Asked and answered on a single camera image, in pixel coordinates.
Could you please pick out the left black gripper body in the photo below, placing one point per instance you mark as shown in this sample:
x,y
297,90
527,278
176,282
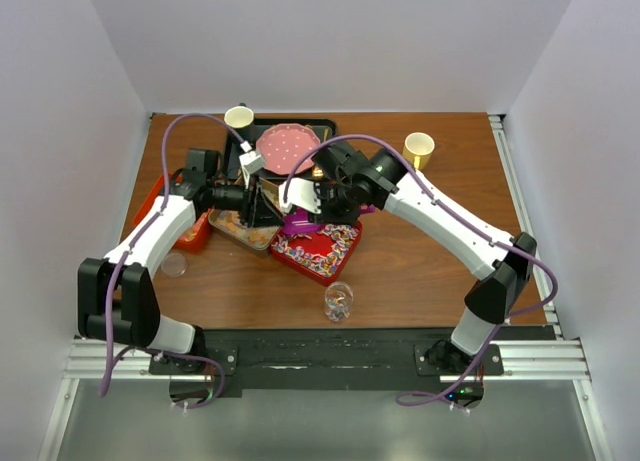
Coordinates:
x,y
228,197

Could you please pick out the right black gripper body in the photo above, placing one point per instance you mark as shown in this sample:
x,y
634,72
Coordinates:
x,y
338,204

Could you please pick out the silver tin of gummies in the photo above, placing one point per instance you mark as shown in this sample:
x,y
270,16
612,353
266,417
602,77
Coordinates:
x,y
230,224

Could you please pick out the purple plastic scoop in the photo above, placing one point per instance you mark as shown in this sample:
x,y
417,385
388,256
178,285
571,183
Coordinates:
x,y
299,221

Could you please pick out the orange candy box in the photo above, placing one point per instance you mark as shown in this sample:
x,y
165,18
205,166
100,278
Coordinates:
x,y
194,239

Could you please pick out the red box of lollipops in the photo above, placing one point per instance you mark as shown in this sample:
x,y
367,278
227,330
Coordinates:
x,y
320,256

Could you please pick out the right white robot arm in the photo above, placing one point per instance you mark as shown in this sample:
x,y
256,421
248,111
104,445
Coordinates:
x,y
500,262

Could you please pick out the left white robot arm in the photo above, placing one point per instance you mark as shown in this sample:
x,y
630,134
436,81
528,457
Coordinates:
x,y
116,298

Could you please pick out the gold spoon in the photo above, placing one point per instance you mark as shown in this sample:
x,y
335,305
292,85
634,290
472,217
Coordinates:
x,y
317,172

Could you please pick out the pink polka dot plate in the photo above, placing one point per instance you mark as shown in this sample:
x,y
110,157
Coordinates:
x,y
282,146

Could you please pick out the black serving tray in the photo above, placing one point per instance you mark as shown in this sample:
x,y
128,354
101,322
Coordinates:
x,y
323,128

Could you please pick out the dark green cup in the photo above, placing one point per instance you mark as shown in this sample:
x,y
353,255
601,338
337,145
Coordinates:
x,y
241,118

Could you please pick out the clear jar lid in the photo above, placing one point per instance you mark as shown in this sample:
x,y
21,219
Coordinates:
x,y
174,264

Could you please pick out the yellow mug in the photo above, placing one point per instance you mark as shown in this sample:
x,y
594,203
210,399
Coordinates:
x,y
418,148

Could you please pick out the clear glass jar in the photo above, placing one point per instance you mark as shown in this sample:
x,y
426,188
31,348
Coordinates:
x,y
338,301

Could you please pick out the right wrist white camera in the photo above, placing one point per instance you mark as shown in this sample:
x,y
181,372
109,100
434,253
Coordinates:
x,y
298,193

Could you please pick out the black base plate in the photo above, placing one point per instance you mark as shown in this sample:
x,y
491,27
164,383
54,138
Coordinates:
x,y
350,359

